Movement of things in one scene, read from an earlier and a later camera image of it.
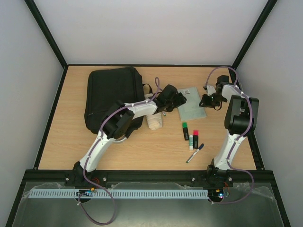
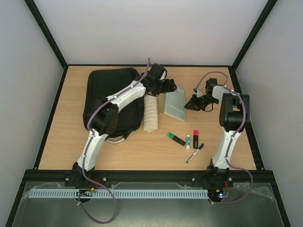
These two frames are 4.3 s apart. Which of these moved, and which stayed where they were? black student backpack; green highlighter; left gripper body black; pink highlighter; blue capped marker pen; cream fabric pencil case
Moved: left gripper body black; cream fabric pencil case; green highlighter
Stayed: pink highlighter; black student backpack; blue capped marker pen
